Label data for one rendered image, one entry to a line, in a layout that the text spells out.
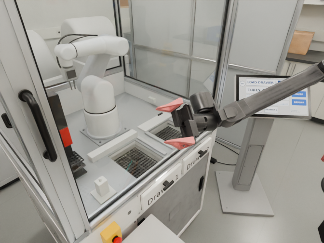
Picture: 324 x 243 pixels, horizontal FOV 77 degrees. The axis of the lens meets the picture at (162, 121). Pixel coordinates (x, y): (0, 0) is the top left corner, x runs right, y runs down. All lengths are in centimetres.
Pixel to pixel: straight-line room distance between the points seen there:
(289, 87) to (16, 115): 76
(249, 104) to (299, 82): 19
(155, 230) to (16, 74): 87
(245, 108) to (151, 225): 72
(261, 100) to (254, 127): 108
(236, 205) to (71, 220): 165
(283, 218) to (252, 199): 28
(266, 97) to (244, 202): 159
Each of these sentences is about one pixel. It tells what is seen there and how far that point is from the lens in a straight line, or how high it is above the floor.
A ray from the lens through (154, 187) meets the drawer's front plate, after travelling 103.
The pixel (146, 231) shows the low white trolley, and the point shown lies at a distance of 110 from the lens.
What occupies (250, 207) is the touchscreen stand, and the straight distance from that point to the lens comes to 221.
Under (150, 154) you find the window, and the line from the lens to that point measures 92.
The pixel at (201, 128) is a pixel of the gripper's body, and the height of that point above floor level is 137.
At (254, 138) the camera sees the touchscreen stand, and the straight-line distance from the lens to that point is 186.
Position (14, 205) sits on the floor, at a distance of 253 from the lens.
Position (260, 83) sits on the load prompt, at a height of 115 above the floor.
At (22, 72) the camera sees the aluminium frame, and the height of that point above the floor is 158.
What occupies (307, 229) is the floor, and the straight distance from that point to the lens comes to 234.
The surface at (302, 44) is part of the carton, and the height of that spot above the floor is 105.
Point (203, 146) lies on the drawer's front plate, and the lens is 128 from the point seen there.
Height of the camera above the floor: 172
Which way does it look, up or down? 33 degrees down
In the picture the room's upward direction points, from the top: straight up
